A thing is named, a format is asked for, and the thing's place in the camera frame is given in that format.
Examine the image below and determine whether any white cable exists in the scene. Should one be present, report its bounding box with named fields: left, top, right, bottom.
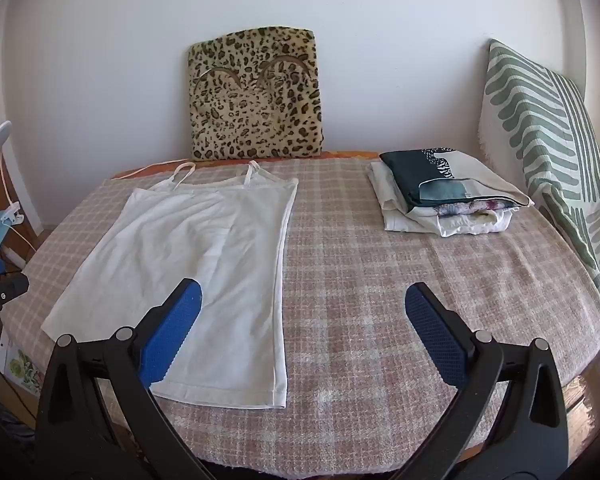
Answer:
left=125, top=159, right=196, bottom=178

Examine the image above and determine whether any leopard print cushion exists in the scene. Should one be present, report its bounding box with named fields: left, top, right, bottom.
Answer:
left=186, top=27, right=326, bottom=162

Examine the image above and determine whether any green striped pillow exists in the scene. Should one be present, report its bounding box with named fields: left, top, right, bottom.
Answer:
left=477, top=39, right=600, bottom=376

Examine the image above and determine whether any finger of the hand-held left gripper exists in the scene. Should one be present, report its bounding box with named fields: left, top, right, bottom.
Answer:
left=0, top=259, right=30, bottom=312

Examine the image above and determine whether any floral folded cloth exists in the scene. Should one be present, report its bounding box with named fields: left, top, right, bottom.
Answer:
left=410, top=199, right=521, bottom=220

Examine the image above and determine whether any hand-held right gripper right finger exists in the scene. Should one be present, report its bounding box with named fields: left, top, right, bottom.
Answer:
left=404, top=282, right=567, bottom=480

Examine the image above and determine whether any floral printed paper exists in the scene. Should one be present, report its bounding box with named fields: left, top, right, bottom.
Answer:
left=0, top=342, right=48, bottom=397

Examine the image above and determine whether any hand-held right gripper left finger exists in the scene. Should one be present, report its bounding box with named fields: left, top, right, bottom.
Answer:
left=34, top=278, right=218, bottom=480

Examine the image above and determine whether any white camisole top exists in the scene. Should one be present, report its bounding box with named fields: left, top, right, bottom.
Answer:
left=41, top=160, right=300, bottom=409

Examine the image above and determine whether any white clip lamp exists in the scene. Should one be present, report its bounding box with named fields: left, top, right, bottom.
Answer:
left=0, top=121, right=26, bottom=227

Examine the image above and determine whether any white folded cloth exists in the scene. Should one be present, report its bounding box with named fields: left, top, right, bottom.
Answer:
left=367, top=161, right=511, bottom=238

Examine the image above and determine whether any pink plaid blanket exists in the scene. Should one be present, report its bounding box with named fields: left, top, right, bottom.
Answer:
left=0, top=152, right=600, bottom=476

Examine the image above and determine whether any teal patterned folded cloth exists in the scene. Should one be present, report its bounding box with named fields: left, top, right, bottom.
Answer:
left=380, top=147, right=535, bottom=213

